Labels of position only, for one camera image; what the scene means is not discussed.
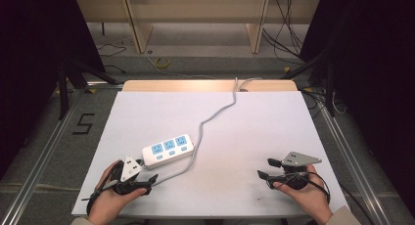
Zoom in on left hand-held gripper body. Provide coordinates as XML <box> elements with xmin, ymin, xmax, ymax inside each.
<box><xmin>110</xmin><ymin>155</ymin><xmax>153</xmax><ymax>197</ymax></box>

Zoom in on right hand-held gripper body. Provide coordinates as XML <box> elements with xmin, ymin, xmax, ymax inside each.
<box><xmin>279</xmin><ymin>151</ymin><xmax>323</xmax><ymax>191</ymax></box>

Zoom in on white power strip blue sockets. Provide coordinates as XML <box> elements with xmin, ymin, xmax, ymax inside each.
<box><xmin>141</xmin><ymin>133</ymin><xmax>196</xmax><ymax>170</ymax></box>

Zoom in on person's right hand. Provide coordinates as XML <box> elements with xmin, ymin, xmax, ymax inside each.
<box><xmin>272</xmin><ymin>164</ymin><xmax>334</xmax><ymax>225</ymax></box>

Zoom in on person's left hand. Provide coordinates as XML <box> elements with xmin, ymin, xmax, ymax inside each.
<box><xmin>87</xmin><ymin>159</ymin><xmax>149</xmax><ymax>225</ymax></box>

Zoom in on white table board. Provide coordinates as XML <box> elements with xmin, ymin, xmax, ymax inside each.
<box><xmin>70</xmin><ymin>90</ymin><xmax>349</xmax><ymax>219</ymax></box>

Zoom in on wooden table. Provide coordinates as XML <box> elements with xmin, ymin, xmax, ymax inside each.
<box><xmin>121</xmin><ymin>79</ymin><xmax>299</xmax><ymax>93</ymax></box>

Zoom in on black metal stand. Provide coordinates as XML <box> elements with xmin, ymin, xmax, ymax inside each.
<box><xmin>279</xmin><ymin>50</ymin><xmax>338</xmax><ymax>117</ymax></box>
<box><xmin>56</xmin><ymin>59</ymin><xmax>119</xmax><ymax>121</ymax></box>

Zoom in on yellow tape roll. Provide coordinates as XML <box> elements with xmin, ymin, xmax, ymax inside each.
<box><xmin>154</xmin><ymin>56</ymin><xmax>171</xmax><ymax>69</ymax></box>

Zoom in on black curtain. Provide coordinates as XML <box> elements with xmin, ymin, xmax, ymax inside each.
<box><xmin>0</xmin><ymin>0</ymin><xmax>108</xmax><ymax>182</ymax></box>
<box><xmin>298</xmin><ymin>0</ymin><xmax>415</xmax><ymax>217</ymax></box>

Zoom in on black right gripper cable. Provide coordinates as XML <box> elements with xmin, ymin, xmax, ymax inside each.
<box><xmin>295</xmin><ymin>170</ymin><xmax>332</xmax><ymax>205</ymax></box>

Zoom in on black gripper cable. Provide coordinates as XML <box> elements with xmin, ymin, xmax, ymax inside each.
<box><xmin>295</xmin><ymin>170</ymin><xmax>332</xmax><ymax>205</ymax></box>
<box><xmin>80</xmin><ymin>177</ymin><xmax>119</xmax><ymax>217</ymax></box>

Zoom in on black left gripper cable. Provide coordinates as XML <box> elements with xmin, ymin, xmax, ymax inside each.
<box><xmin>80</xmin><ymin>177</ymin><xmax>119</xmax><ymax>217</ymax></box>

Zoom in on metal floor rail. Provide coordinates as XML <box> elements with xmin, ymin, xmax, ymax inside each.
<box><xmin>316</xmin><ymin>100</ymin><xmax>393</xmax><ymax>225</ymax></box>
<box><xmin>0</xmin><ymin>86</ymin><xmax>86</xmax><ymax>225</ymax></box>

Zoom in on grey power strip cable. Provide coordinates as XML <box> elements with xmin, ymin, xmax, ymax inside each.
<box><xmin>150</xmin><ymin>75</ymin><xmax>263</xmax><ymax>188</ymax></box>

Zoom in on short white cable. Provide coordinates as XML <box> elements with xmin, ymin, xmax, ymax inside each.
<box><xmin>330</xmin><ymin>91</ymin><xmax>347</xmax><ymax>115</ymax></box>

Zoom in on thin black floor cable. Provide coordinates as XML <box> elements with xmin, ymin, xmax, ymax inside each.
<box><xmin>96</xmin><ymin>43</ymin><xmax>128</xmax><ymax>74</ymax></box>

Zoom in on bundle of black cables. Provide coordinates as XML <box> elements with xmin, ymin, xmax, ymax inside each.
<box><xmin>261</xmin><ymin>0</ymin><xmax>306</xmax><ymax>63</ymax></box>

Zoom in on wooden desk frame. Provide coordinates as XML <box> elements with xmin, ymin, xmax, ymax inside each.
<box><xmin>74</xmin><ymin>0</ymin><xmax>321</xmax><ymax>55</ymax></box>

